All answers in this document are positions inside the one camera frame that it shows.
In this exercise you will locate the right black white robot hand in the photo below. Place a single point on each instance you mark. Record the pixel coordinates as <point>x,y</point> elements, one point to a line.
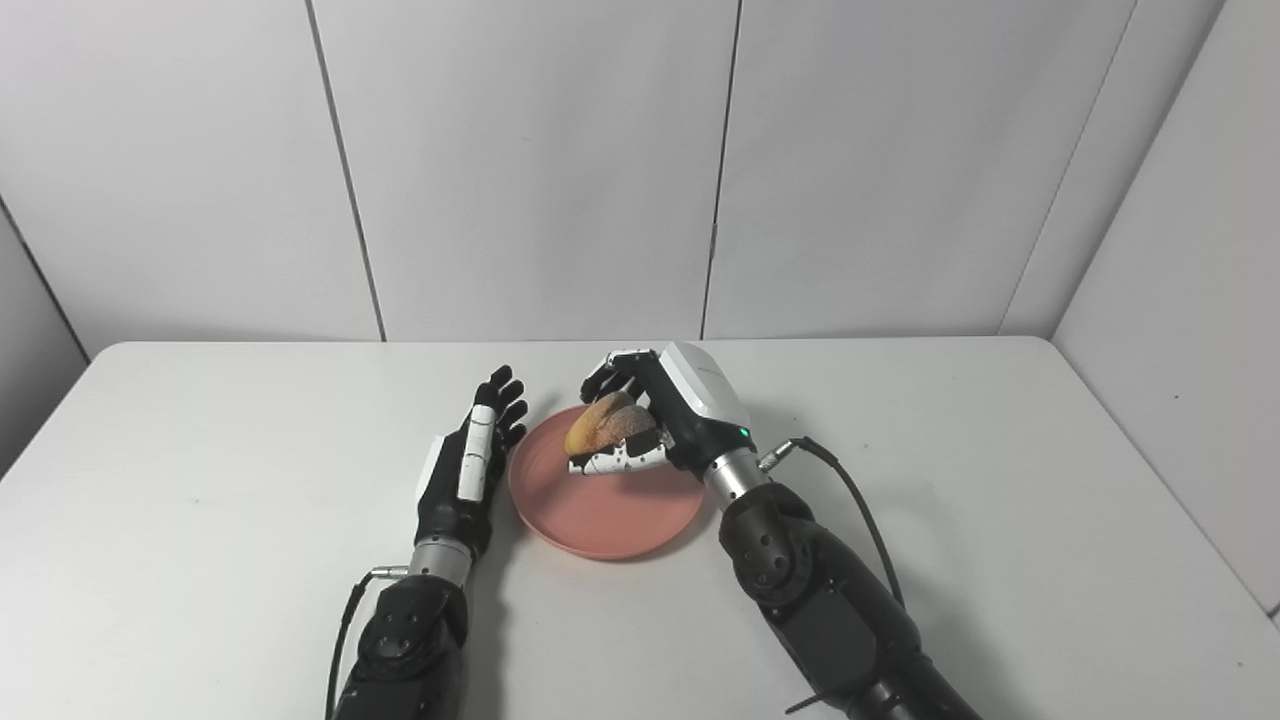
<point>700,410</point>

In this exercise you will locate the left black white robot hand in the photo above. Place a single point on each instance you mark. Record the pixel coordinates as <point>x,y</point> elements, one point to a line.
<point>445,510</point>

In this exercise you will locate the golden bread roll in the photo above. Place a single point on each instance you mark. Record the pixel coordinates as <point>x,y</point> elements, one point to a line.
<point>600,425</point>

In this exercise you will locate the pink round plate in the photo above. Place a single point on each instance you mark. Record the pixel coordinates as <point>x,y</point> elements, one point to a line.
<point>610,515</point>

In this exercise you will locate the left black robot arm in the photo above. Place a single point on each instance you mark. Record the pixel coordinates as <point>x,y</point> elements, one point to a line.
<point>405,640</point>

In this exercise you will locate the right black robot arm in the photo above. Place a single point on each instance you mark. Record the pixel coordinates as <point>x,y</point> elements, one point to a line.
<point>820,610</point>

